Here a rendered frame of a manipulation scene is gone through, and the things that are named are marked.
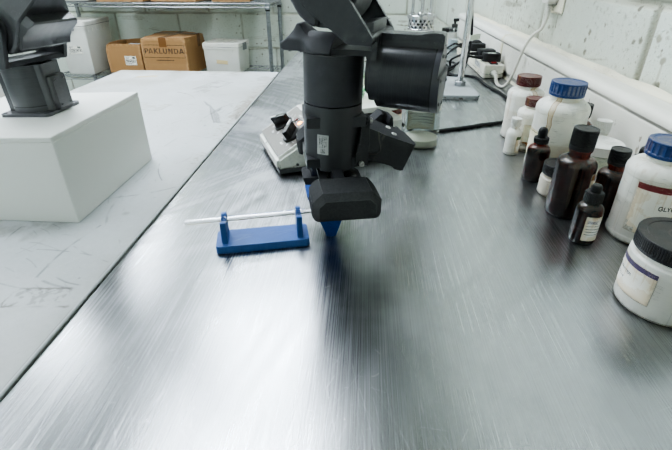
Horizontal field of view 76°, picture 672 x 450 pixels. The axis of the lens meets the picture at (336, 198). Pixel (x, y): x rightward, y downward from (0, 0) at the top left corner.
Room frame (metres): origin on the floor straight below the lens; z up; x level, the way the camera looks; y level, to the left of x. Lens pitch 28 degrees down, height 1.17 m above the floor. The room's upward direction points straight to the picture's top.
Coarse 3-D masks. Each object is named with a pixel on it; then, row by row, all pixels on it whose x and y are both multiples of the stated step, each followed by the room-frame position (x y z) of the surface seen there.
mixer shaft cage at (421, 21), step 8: (424, 0) 1.09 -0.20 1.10; (432, 0) 1.07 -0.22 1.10; (432, 8) 1.07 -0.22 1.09; (408, 16) 1.08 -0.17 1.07; (416, 16) 1.06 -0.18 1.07; (424, 16) 1.06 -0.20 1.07; (432, 16) 1.06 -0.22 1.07; (408, 24) 1.09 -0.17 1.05; (416, 24) 1.07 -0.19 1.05; (424, 24) 1.06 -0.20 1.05; (432, 24) 1.08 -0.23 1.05
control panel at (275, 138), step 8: (288, 112) 0.69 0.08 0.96; (296, 112) 0.68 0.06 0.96; (296, 120) 0.65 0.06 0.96; (272, 128) 0.67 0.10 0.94; (272, 136) 0.64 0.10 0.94; (280, 136) 0.63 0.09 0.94; (272, 144) 0.62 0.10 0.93; (280, 144) 0.60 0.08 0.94; (288, 144) 0.59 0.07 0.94; (280, 152) 0.58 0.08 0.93
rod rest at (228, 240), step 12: (300, 216) 0.39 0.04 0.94; (228, 228) 0.40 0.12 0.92; (252, 228) 0.41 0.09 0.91; (264, 228) 0.41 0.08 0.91; (276, 228) 0.41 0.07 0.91; (288, 228) 0.41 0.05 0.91; (300, 228) 0.39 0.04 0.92; (228, 240) 0.39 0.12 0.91; (240, 240) 0.39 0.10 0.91; (252, 240) 0.39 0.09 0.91; (264, 240) 0.39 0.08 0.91; (276, 240) 0.39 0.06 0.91; (288, 240) 0.39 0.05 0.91; (300, 240) 0.39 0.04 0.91; (228, 252) 0.37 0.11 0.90; (240, 252) 0.38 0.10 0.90
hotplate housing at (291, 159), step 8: (392, 112) 0.65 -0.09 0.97; (400, 120) 0.63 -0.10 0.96; (400, 128) 0.64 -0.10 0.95; (264, 136) 0.66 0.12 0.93; (264, 144) 0.65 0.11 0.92; (296, 144) 0.58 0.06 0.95; (272, 152) 0.60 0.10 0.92; (288, 152) 0.57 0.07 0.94; (296, 152) 0.57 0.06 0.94; (272, 160) 0.59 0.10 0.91; (280, 160) 0.57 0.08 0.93; (288, 160) 0.57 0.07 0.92; (296, 160) 0.57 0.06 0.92; (304, 160) 0.58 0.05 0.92; (368, 160) 0.62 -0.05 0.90; (280, 168) 0.57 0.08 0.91; (288, 168) 0.57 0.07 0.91; (296, 168) 0.58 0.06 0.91
